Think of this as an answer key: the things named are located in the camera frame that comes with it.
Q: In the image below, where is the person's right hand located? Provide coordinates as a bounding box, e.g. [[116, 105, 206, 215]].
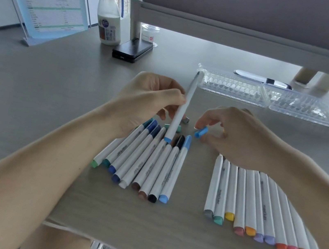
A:
[[189, 101, 294, 176]]

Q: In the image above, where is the person's left hand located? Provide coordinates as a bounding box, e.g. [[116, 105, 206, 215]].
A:
[[105, 67, 192, 146]]

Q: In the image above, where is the blue marker cap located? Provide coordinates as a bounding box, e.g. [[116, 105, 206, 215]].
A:
[[146, 119, 159, 134]]

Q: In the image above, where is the mint marker cap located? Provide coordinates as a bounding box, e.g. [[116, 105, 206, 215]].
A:
[[163, 123, 182, 134]]

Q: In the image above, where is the sky-blue-ended white marker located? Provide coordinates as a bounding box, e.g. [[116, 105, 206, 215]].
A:
[[158, 132, 193, 207], [163, 67, 201, 147]]

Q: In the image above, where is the sky-blue marker cap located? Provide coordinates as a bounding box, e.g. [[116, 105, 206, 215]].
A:
[[193, 125, 210, 140], [181, 134, 193, 151]]

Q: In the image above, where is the clear plastic marker case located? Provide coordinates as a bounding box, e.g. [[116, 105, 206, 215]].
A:
[[192, 63, 329, 128]]

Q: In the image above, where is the blue-ended white marker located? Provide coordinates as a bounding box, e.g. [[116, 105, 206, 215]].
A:
[[107, 114, 159, 180]]

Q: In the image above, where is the navy-ended white marker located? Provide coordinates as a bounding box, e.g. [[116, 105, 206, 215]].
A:
[[111, 118, 163, 189]]

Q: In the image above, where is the mint-ended white marker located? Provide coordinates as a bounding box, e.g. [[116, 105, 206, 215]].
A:
[[212, 158, 234, 226]]

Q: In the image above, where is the orange-tipped white marker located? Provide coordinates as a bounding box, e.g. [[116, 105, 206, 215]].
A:
[[236, 169, 266, 237]]

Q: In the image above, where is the brown-ended white marker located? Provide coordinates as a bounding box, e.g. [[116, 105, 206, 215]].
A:
[[131, 130, 179, 196]]

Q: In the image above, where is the set of red-toned markers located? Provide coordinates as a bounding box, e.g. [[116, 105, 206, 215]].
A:
[[217, 163, 329, 249]]

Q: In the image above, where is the black-ended white marker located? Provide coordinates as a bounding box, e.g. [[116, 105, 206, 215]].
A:
[[147, 131, 187, 207]]

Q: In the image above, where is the red-tipped white marker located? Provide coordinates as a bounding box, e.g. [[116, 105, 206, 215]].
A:
[[256, 176, 299, 249]]

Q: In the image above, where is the pink-ended white marker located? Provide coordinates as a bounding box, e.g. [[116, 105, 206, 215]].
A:
[[266, 184, 309, 249]]

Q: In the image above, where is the person's right forearm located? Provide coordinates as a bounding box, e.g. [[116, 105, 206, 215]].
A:
[[254, 143, 329, 249]]

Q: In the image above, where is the person's left forearm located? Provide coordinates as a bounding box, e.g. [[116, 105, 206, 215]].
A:
[[0, 87, 127, 249]]

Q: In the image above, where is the person's bare leg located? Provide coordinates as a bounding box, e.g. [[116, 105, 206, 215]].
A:
[[19, 222, 97, 249]]

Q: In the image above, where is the black rectangular power bank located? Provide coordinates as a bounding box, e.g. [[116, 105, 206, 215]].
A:
[[111, 35, 155, 66]]

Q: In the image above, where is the small clear jar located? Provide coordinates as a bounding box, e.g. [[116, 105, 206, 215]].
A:
[[139, 23, 161, 48]]

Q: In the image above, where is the white milk bottle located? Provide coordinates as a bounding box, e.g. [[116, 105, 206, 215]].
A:
[[91, 0, 128, 47]]

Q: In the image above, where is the brown paper cup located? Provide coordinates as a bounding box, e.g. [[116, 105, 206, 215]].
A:
[[292, 66, 318, 88]]

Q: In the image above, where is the white paper cup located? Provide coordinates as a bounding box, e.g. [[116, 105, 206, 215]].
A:
[[313, 71, 329, 92]]

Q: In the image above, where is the grey desk divider shelf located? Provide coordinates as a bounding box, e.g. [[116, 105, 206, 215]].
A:
[[138, 0, 329, 55]]

